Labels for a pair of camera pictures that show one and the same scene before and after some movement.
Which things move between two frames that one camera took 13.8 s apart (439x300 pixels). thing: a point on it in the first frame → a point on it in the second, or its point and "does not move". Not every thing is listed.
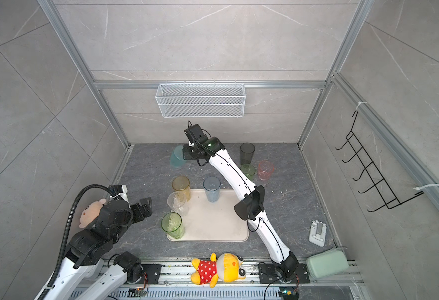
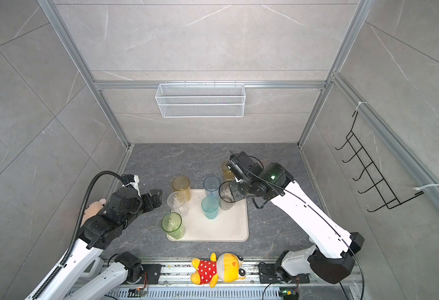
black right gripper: x=188 y=152 → x=237 y=194
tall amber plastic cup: x=182 y=184 does not move
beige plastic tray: x=208 y=221 does not move
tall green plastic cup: x=172 y=224 does not move
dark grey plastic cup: x=247 y=150 → x=227 y=201
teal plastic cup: x=177 y=159 → x=210 y=207
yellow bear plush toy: x=228 y=268 does not move
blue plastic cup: x=212 y=185 does not move
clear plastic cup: x=177 y=202 does not move
